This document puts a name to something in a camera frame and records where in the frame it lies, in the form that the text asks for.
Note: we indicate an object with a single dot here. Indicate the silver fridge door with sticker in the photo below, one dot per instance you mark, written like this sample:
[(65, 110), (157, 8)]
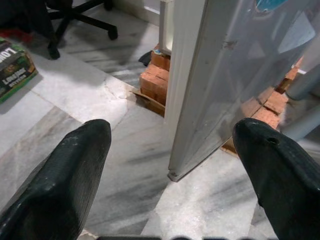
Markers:
[(212, 75)]

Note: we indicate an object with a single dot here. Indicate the black office chair base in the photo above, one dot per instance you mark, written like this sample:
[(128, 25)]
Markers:
[(75, 18)]

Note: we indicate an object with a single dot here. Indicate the green printed cardboard box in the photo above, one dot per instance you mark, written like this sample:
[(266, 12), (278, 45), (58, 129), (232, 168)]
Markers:
[(15, 75)]

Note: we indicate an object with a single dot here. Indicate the small black floor object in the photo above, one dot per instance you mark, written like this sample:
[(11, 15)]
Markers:
[(145, 60)]

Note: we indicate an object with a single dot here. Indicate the red floor item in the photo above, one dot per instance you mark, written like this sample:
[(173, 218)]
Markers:
[(15, 33)]

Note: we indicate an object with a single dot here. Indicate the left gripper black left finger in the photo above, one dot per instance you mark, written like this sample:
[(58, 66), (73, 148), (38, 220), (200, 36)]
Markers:
[(55, 187)]

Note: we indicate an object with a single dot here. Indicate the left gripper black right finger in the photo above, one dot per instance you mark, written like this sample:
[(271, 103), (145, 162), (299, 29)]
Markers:
[(287, 187)]

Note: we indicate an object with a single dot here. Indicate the red clay brick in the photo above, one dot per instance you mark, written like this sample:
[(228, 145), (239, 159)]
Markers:
[(153, 85), (290, 77), (270, 110), (161, 61)]

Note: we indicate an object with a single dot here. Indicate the silver mini fridge cabinet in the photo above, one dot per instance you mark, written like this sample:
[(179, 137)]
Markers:
[(166, 25)]

